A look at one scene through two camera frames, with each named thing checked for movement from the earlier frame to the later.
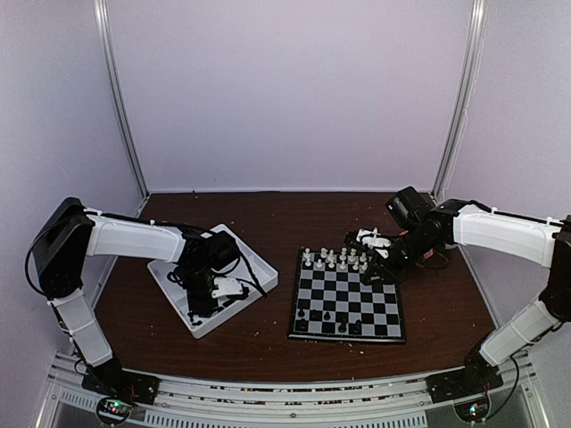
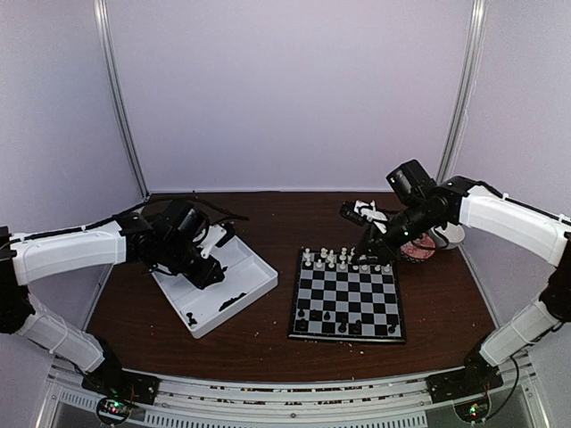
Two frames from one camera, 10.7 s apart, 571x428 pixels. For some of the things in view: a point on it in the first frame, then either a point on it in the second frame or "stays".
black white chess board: x=331 y=301 stays
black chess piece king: x=357 y=328 stays
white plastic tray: x=250 y=272 stays
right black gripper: x=376 y=267 to x=376 y=243
